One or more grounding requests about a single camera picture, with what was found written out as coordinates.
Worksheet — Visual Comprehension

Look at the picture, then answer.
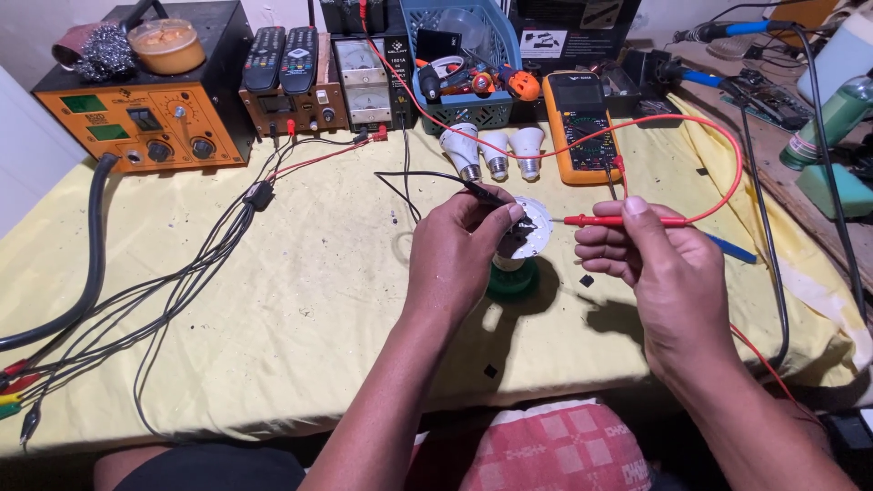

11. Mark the black lead wire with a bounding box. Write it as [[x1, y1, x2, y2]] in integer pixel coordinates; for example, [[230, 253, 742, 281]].
[[373, 120, 507, 225]]

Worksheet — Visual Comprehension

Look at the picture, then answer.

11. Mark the green circuit board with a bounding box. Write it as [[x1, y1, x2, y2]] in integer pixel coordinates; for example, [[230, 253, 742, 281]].
[[722, 67, 814, 132]]

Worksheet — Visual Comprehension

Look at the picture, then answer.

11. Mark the white plastic canister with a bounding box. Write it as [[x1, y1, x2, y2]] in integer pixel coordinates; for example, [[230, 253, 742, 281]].
[[796, 5, 873, 107]]

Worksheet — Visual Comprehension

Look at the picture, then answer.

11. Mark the bundle of black cables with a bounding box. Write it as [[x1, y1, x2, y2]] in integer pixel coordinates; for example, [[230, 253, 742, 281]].
[[0, 136, 372, 444]]

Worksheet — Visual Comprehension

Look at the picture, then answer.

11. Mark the black analog power supply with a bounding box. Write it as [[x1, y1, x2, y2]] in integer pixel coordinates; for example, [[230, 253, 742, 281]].
[[330, 30, 418, 133]]

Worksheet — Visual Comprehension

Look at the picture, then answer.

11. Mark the person's right hand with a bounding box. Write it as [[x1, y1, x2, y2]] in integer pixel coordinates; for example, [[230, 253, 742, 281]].
[[574, 196, 739, 383]]

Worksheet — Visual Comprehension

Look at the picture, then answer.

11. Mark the yellow digital multimeter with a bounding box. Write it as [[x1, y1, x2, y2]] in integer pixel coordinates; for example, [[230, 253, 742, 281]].
[[542, 71, 623, 186]]

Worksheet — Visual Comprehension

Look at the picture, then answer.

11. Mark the black remote control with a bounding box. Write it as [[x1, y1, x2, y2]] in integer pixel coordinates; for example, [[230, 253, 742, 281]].
[[241, 26, 286, 95], [277, 26, 320, 97]]

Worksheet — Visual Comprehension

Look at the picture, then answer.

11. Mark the green tape roll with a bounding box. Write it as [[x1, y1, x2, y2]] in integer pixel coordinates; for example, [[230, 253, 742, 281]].
[[486, 258, 541, 298]]

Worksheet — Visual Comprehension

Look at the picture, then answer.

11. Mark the blue handled soldering iron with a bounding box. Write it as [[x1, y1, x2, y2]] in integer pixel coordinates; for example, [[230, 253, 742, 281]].
[[656, 60, 744, 96], [672, 19, 798, 45]]

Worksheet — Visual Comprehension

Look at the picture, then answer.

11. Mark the opened white LED bulb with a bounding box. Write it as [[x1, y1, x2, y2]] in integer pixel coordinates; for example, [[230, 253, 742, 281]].
[[491, 196, 554, 274]]

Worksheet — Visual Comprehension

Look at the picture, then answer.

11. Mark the orange black rework station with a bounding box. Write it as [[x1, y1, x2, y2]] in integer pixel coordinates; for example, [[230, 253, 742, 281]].
[[31, 0, 256, 173]]

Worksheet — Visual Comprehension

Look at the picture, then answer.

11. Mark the person's leg in black shorts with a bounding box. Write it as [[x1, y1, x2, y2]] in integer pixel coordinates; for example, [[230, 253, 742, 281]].
[[92, 442, 309, 491]]

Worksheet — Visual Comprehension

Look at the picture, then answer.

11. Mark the yellow table cloth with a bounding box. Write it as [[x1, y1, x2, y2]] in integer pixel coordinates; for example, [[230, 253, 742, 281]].
[[0, 92, 873, 458]]

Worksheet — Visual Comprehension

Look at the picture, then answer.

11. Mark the black power cable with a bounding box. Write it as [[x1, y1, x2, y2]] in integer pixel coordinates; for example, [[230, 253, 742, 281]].
[[738, 24, 868, 372]]

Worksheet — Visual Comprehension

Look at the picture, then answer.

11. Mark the blue plastic basket with tools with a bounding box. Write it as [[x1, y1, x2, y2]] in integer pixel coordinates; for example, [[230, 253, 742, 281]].
[[399, 0, 541, 136]]

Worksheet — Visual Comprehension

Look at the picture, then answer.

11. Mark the red clip with red wire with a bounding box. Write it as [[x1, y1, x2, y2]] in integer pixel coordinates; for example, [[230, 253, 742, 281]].
[[265, 125, 390, 184]]

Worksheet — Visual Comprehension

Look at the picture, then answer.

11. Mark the black alligator clip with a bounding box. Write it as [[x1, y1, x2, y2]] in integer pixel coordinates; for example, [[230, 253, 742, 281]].
[[19, 402, 42, 451]]

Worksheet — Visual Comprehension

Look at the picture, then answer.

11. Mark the brown sandpaper roll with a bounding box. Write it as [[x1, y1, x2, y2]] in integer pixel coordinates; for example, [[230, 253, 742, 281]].
[[51, 20, 103, 70]]

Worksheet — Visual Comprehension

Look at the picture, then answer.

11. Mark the steel wool ball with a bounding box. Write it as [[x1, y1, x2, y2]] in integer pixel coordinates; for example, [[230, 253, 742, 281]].
[[73, 24, 138, 83]]

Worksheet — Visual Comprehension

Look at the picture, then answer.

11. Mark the green sponge block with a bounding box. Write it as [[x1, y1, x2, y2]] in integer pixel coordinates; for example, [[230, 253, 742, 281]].
[[794, 162, 873, 220]]

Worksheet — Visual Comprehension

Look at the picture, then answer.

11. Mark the thick black hose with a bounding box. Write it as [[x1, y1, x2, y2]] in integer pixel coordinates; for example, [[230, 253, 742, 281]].
[[0, 153, 121, 353]]

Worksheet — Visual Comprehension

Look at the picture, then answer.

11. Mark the pink checked cloth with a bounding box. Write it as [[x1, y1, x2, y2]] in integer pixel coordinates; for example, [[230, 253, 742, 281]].
[[412, 401, 654, 491]]

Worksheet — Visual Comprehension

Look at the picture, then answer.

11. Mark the red multimeter probe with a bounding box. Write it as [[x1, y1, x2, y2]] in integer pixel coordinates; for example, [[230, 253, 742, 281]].
[[551, 213, 690, 229]]

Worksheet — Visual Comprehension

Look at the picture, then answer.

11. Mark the person's left hand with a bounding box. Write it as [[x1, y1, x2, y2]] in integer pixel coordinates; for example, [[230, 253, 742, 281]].
[[406, 184, 527, 323]]

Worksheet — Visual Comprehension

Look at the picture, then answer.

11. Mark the green plastic bottle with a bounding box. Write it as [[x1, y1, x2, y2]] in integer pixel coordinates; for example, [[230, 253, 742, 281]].
[[779, 74, 873, 172]]

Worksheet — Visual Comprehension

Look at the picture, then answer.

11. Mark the long red lead wire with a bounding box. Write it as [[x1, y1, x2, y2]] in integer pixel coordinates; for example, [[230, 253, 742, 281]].
[[358, 0, 745, 226]]

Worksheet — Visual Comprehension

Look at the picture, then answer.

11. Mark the black printed carton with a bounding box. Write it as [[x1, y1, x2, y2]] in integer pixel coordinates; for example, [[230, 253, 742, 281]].
[[508, 0, 643, 72]]

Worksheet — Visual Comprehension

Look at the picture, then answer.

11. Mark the brown box power unit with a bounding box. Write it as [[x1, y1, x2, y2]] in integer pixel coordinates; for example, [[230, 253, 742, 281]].
[[238, 33, 351, 138]]

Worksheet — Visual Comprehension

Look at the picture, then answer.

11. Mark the black multimeter probe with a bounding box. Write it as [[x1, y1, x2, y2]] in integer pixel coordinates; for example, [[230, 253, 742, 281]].
[[469, 184, 540, 230]]

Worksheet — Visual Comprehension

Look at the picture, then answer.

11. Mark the blue plastic tool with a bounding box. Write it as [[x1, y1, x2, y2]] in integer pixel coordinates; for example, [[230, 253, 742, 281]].
[[704, 232, 759, 266]]

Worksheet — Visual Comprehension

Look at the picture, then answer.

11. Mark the round tub of orange paste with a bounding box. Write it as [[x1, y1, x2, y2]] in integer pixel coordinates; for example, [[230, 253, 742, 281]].
[[127, 18, 207, 76]]

